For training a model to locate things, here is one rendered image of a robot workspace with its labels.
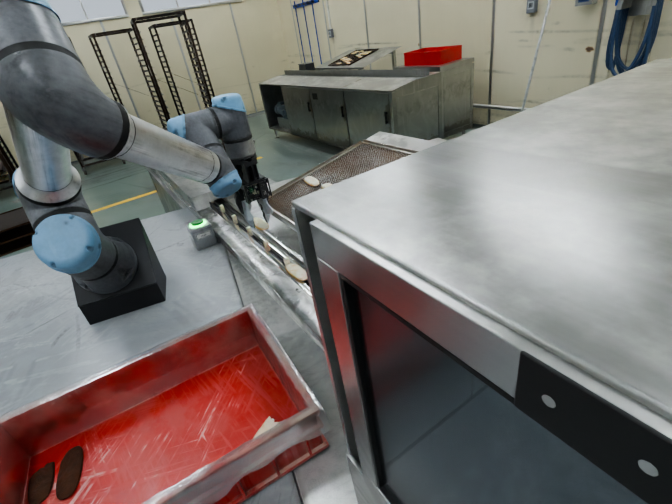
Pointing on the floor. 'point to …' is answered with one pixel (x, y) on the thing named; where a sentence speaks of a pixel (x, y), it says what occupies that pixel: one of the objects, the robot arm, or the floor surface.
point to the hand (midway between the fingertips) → (258, 220)
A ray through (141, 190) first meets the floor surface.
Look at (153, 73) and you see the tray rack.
